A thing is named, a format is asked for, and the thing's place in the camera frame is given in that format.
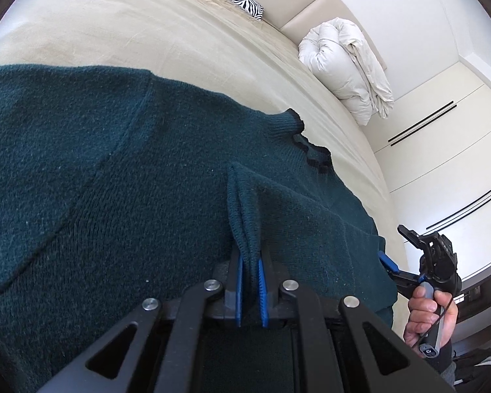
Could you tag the person's right hand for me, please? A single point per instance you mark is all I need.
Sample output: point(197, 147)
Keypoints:
point(423, 316)

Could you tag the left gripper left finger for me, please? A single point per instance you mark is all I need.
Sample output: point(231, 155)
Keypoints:
point(233, 291)

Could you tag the white wardrobe with black handles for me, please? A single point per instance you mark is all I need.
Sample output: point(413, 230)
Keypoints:
point(434, 151)

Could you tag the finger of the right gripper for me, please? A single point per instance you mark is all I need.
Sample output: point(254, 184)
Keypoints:
point(388, 263)

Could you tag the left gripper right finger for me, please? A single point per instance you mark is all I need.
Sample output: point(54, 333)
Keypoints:
point(268, 290)

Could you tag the beige bed with sheet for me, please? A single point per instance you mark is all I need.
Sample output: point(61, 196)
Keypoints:
point(215, 46)

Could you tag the folded white duvet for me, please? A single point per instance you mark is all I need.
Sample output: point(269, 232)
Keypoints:
point(339, 55)

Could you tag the dark teal knit sweater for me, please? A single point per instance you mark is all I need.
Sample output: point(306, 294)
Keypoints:
point(117, 185)

